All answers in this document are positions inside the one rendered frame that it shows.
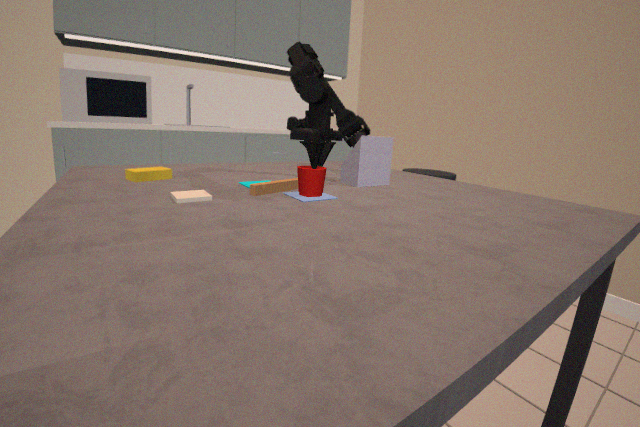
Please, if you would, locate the orange flat bar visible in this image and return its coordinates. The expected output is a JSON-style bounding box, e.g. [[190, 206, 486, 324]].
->
[[250, 178, 299, 196]]

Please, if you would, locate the beige flat block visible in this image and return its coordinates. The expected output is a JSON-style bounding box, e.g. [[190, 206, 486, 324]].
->
[[170, 190, 212, 204]]

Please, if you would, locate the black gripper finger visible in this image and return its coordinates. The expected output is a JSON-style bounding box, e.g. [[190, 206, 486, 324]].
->
[[299, 141, 325, 169], [317, 142, 336, 167]]

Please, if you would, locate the yellow rectangular block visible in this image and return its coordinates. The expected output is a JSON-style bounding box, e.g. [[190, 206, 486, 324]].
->
[[126, 167, 172, 182]]

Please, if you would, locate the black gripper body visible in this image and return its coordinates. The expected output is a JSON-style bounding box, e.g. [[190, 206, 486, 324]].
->
[[290, 107, 343, 142]]

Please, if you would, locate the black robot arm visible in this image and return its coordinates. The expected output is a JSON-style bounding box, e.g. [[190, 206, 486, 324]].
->
[[287, 41, 371, 148]]

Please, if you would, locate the red cup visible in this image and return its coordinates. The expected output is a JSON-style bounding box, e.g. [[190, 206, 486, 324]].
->
[[297, 166, 327, 197]]

